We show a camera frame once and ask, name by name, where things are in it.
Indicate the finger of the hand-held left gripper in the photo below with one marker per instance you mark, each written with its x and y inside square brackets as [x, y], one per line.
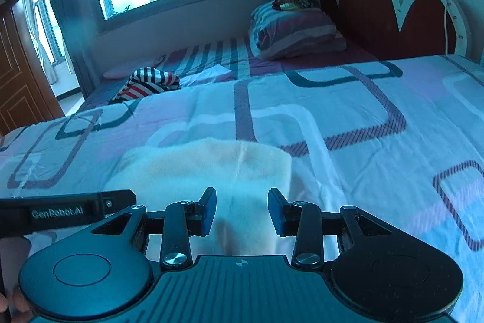
[119, 199]

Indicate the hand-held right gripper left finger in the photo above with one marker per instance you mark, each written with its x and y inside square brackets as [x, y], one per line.
[210, 211]

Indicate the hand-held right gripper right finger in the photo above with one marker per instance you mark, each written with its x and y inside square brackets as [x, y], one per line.
[275, 211]

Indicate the cream small garment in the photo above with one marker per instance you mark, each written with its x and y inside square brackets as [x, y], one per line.
[211, 175]

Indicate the person's left hand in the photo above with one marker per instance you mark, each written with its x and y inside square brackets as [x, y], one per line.
[13, 262]

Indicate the patterned pink blue quilt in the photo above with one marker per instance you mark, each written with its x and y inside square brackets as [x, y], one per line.
[340, 156]

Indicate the red white black striped garment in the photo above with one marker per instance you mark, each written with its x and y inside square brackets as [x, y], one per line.
[147, 82]

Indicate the white cloth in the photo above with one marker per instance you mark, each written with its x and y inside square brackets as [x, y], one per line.
[206, 75]

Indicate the brown wooden door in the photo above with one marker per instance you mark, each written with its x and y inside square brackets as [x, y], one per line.
[19, 81]

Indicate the striped bed sheet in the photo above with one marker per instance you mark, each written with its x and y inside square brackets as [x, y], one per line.
[227, 56]

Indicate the white sheer curtain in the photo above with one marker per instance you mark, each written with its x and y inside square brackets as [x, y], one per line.
[43, 43]

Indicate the striped pillow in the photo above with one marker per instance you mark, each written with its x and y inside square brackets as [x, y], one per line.
[291, 29]

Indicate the red scalloped headboard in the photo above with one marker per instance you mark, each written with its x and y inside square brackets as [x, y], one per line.
[382, 9]

